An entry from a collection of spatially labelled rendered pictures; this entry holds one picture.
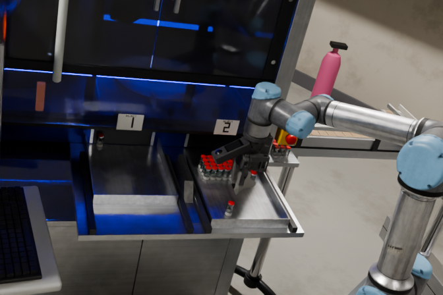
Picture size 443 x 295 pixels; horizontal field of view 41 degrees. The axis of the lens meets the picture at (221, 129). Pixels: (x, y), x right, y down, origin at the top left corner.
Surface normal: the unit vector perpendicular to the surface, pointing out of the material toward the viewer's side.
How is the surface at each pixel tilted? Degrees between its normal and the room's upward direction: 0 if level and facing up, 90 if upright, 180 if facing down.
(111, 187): 0
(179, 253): 90
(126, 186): 0
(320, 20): 90
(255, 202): 0
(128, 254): 90
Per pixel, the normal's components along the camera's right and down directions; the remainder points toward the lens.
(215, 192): 0.22, -0.86
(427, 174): -0.61, 0.12
